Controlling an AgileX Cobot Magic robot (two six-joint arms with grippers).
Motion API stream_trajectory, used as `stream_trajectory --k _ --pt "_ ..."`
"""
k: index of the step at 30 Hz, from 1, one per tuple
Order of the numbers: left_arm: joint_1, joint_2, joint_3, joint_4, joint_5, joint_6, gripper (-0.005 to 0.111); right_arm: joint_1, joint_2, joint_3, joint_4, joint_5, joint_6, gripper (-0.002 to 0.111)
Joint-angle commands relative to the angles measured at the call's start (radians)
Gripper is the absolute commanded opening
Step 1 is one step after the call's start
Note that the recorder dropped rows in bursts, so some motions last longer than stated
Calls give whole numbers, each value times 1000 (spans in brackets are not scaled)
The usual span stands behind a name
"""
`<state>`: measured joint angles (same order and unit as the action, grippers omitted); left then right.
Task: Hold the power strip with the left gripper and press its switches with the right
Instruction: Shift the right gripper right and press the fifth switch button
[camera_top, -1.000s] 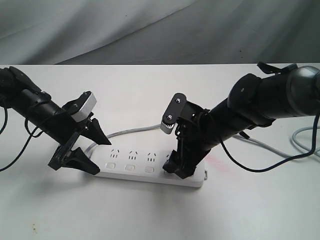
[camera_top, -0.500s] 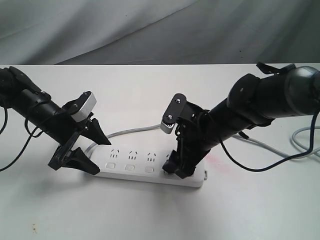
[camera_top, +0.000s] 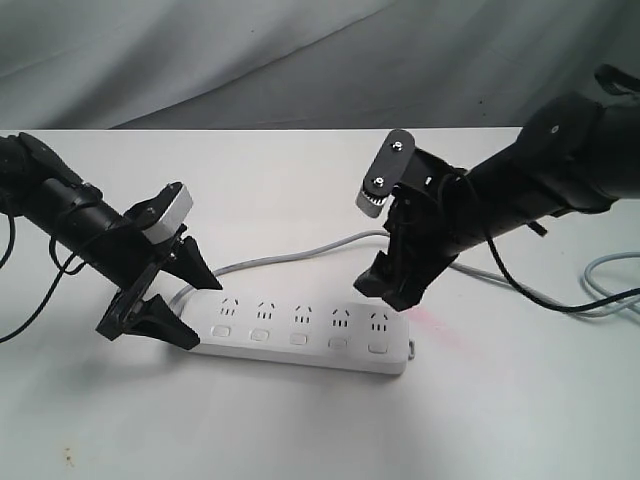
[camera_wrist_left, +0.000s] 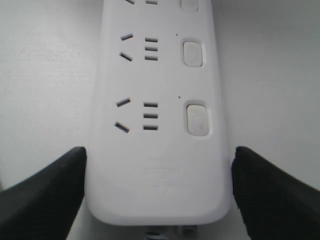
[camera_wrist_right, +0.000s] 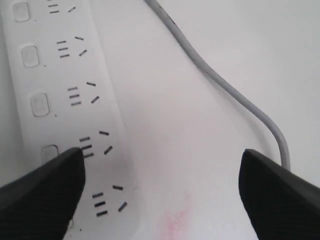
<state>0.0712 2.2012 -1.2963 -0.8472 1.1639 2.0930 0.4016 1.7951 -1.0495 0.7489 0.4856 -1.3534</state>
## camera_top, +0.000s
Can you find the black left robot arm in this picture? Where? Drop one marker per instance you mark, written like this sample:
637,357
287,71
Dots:
36,184

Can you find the white power strip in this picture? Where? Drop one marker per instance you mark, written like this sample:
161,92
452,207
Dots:
326,333

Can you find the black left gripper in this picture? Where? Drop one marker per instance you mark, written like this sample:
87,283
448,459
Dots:
117,249

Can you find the white backdrop cloth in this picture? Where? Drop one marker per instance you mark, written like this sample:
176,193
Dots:
302,64

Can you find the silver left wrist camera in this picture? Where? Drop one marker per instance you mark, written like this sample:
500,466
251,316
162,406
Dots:
164,214

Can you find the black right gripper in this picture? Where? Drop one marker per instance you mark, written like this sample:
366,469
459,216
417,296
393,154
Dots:
430,219

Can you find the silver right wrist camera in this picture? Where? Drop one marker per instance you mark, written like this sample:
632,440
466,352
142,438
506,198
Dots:
370,203

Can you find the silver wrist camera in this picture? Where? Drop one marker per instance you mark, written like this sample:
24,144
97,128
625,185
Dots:
370,203
164,214

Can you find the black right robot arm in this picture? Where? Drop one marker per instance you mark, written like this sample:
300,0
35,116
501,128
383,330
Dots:
574,155

